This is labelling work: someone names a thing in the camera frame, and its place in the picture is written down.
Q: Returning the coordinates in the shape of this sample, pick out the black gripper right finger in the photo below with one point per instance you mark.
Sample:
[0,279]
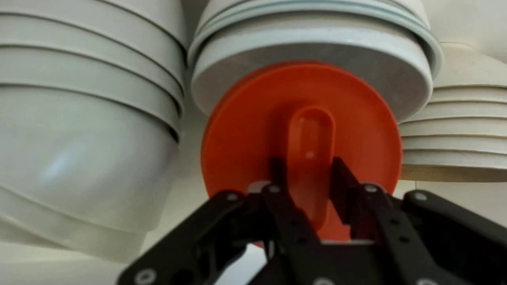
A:
[421,238]

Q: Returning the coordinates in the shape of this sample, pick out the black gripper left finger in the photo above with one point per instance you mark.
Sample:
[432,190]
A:
[253,231]

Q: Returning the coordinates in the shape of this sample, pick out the red round plastic lid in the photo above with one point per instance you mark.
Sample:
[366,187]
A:
[237,131]

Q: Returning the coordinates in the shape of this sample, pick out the cream stacked bowls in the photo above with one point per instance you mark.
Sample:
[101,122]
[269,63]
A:
[464,131]

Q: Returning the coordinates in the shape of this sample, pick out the white plate with bluish rim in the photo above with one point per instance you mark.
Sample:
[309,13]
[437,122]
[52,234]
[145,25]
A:
[316,11]

